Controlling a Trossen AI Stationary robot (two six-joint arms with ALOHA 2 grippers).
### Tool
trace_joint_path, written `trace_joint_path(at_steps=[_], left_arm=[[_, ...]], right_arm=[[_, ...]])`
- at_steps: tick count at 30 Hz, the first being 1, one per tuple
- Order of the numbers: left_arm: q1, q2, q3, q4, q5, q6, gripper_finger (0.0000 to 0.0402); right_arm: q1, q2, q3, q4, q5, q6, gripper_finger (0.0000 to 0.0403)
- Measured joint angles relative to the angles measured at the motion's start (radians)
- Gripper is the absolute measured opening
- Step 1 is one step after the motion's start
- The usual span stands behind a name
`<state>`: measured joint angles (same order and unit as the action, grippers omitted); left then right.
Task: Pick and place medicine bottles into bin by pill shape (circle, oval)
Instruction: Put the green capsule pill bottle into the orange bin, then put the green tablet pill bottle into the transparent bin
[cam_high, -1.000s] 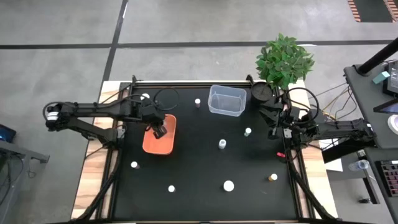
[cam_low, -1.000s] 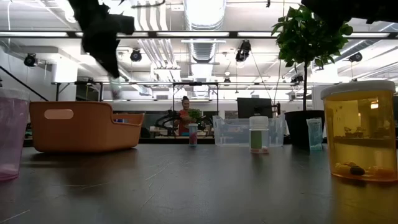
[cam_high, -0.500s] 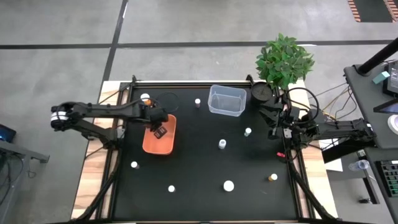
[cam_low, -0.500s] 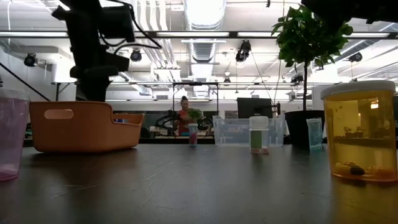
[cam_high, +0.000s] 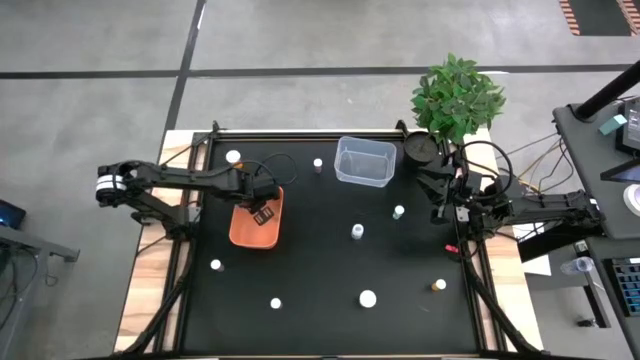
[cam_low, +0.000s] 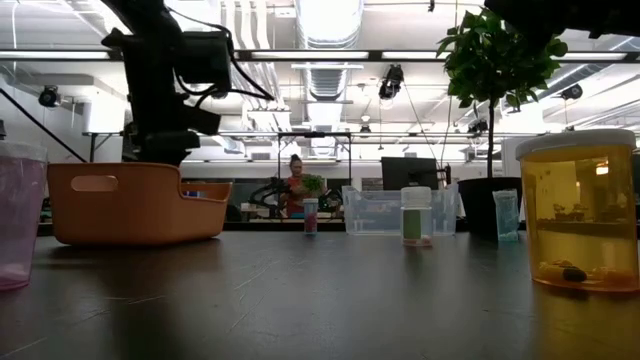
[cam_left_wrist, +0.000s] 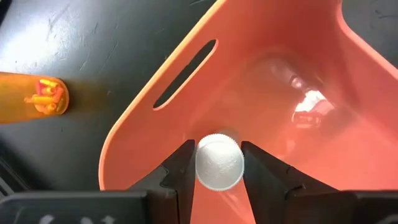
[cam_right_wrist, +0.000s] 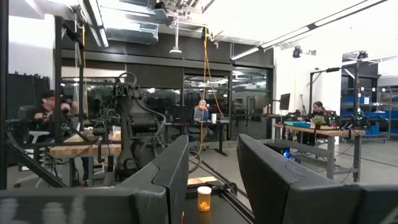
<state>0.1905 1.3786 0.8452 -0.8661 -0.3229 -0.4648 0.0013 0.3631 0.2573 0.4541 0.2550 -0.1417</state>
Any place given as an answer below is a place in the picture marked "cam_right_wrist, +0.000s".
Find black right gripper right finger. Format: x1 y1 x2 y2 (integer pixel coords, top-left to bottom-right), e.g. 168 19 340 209
236 133 398 224

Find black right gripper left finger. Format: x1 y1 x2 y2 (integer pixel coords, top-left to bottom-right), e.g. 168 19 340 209
0 135 190 224

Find amber pill bottle white cap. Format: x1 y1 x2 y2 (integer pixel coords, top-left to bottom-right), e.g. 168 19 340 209
197 185 212 213

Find black computer tower blue light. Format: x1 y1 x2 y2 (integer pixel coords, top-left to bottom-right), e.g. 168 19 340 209
266 142 292 159

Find wooden top grey-legged workbench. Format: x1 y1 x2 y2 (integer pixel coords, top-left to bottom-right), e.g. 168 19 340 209
273 123 366 183

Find teal flat box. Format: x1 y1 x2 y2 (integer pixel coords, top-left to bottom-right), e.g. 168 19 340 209
283 121 313 129

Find small green plant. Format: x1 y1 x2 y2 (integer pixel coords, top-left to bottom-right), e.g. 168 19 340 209
312 114 326 129

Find person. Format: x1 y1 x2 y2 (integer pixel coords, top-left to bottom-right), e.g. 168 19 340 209
307 101 338 128
26 89 90 186
193 99 211 147

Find black computer monitor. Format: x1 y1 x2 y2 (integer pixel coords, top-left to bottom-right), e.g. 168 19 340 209
279 93 292 111

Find metal shelf with blue bins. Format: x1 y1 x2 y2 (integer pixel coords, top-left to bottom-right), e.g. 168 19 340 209
340 86 398 144

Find black office desk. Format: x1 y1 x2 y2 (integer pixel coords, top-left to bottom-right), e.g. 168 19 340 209
164 120 231 157

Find linear ceiling light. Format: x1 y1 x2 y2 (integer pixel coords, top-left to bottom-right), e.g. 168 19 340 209
229 0 389 62

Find white pendant lamp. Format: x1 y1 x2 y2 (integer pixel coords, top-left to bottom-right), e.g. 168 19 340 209
169 18 183 55

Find black camera rig frame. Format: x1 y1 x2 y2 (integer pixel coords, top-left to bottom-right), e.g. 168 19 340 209
308 63 360 125

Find yellow hanging cable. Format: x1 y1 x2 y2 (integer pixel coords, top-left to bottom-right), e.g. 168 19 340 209
198 26 233 155

